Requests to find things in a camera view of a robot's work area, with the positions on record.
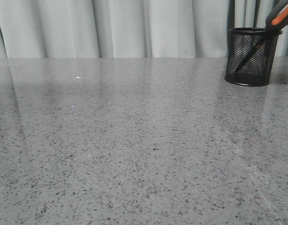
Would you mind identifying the grey orange handled scissors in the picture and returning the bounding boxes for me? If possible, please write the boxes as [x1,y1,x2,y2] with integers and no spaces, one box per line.
[234,0,288,74]

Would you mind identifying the black mesh pen bucket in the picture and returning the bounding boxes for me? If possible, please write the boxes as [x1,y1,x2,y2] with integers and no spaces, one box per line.
[224,28,282,86]

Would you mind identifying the grey curtain backdrop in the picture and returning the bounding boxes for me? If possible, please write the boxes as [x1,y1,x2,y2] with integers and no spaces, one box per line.
[0,0,276,58]

